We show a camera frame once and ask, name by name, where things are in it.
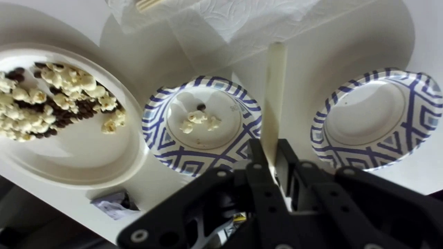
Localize white plate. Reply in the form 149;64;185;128
0;42;149;191

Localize black and gold snack bag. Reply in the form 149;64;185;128
227;211;250;228

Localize white embossed paper towel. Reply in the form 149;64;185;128
103;0;324;46

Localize popcorn pieces in bowl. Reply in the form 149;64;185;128
177;101;223;137

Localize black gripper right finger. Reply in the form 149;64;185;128
275;139;443;249

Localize blue patterned bowl with popcorn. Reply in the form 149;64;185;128
139;75;264;180

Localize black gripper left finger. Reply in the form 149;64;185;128
115;137;296;249

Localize empty blue patterned bowl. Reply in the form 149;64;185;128
308;67;443;173

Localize small crumpled wrapper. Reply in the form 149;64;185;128
88;190;141;223

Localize popcorn and chocolate pile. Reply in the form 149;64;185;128
0;61;128;144

